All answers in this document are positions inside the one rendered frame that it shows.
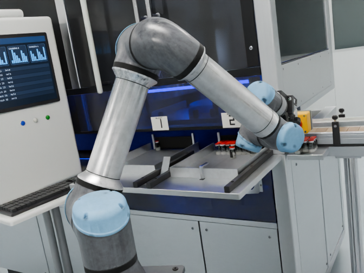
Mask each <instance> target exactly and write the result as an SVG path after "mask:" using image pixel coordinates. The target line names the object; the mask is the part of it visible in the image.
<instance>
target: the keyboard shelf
mask: <svg viewBox="0 0 364 273"><path fill-rule="evenodd" d="M67 195H68V194H67ZM67 195H65V196H62V197H59V198H57V199H54V200H52V201H50V202H47V203H45V204H43V205H40V206H38V207H35V208H33V209H31V210H28V211H25V212H23V213H21V214H18V215H16V216H13V217H10V216H7V215H4V214H1V213H0V223H2V224H5V225H8V226H14V225H16V224H18V223H21V222H23V221H25V220H27V219H30V218H32V217H34V216H37V215H40V214H42V213H44V212H46V211H49V210H51V209H53V208H55V207H58V206H60V205H62V204H65V200H66V197H67Z"/></svg>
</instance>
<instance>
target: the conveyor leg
mask: <svg viewBox="0 0 364 273"><path fill-rule="evenodd" d="M335 158H343V164H344V179H345V187H346V202H347V217H348V232H349V247H350V262H351V271H352V273H364V255H363V238H362V221H361V205H360V188H359V171H358V158H362V157H341V156H335Z"/></svg>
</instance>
